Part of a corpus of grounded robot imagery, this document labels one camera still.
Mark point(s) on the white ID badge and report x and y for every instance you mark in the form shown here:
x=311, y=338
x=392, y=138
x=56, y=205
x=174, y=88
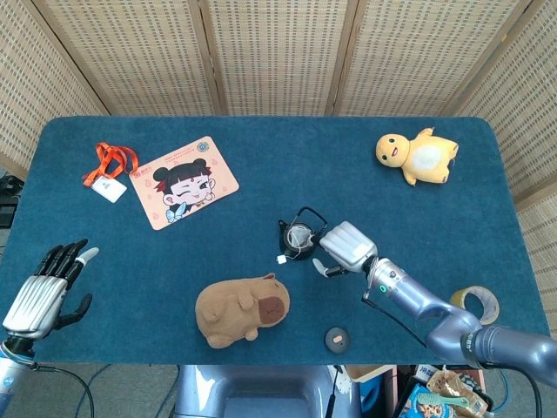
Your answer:
x=109, y=189

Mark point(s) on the white printed box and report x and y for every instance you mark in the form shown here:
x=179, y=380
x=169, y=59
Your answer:
x=424, y=371

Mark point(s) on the brown snack bag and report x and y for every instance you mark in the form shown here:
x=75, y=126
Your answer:
x=444, y=383

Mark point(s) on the green comb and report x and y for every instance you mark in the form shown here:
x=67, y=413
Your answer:
x=439, y=399

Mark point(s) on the black teapot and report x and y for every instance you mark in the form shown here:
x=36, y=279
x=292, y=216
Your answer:
x=310, y=252

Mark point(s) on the yellow plush toy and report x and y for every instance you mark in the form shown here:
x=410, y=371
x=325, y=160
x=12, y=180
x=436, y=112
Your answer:
x=428, y=159

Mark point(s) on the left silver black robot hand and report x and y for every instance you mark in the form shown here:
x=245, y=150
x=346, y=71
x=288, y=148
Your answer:
x=35, y=305

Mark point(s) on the grey round disc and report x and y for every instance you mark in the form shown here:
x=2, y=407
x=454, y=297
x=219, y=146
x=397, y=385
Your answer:
x=337, y=338

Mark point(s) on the pink cartoon girl mouse pad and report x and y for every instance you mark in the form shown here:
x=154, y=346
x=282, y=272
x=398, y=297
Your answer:
x=187, y=183

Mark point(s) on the tan cardboard box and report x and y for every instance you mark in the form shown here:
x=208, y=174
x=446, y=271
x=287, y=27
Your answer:
x=365, y=372

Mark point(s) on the woven rattan folding screen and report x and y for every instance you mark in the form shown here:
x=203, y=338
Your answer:
x=278, y=56

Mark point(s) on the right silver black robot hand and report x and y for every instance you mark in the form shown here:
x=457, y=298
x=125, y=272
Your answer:
x=350, y=248

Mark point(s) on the black floor device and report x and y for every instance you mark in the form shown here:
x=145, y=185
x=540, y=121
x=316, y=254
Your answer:
x=6, y=213

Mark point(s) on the blue carpet table cover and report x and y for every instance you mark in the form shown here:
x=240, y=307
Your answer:
x=304, y=174

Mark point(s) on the blue-grey robot torso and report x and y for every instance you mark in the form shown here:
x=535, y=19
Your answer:
x=261, y=392

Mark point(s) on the yellow tape roll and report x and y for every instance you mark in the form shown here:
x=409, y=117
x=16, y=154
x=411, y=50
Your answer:
x=489, y=300

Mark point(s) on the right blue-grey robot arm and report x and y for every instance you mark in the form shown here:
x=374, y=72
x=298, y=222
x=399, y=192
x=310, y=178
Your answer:
x=435, y=313

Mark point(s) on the brown capybara plush toy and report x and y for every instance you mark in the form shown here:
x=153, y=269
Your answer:
x=235, y=313

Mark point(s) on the blue cookie box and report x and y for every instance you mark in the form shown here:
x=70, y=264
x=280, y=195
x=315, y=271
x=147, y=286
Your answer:
x=420, y=409

